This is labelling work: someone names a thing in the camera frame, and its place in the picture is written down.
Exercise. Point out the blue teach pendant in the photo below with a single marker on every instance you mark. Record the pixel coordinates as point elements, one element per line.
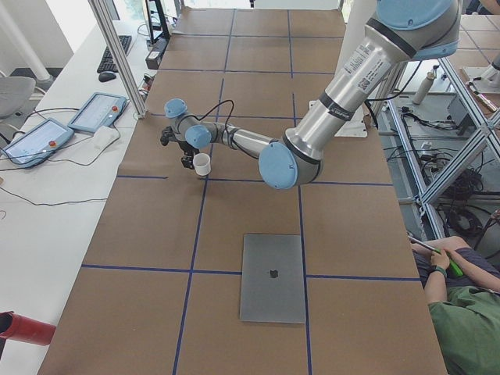
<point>39,143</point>
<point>100,110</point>

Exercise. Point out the seated person green shirt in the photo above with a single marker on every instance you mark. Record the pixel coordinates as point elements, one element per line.
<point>462,292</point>

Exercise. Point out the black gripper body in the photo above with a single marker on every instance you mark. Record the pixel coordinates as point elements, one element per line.
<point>189,150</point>

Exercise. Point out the aluminium frame post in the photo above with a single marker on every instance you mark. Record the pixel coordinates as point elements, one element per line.
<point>105,23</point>

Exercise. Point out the far blue teach pendant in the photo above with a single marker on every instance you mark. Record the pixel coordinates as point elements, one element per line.
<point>100,110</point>

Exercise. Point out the near blue teach pendant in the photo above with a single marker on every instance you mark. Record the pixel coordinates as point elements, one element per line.
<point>39,143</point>

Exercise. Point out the white cloth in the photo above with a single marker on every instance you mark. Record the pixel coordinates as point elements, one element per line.
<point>103,137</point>

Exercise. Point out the white ceramic cup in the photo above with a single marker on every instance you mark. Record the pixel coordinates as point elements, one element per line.
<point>202,164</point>

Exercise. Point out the grey closed laptop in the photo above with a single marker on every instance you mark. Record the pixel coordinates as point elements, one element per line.
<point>272,288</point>

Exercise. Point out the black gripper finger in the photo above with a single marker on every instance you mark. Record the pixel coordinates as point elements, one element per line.
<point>185,161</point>
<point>190,163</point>

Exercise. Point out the red water bottle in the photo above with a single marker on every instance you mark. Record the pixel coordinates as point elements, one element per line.
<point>21,328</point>

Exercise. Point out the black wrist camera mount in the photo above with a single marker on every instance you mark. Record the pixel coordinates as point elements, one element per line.
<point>167,135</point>

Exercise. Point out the black computer box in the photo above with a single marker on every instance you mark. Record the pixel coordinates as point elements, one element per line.
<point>155,56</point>

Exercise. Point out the white water bottle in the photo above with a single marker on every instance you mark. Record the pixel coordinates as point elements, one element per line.
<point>424,88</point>

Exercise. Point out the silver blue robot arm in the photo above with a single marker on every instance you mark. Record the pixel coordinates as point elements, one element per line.
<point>397,32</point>

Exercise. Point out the black computer mouse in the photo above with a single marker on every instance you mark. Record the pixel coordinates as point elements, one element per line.
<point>106,76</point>

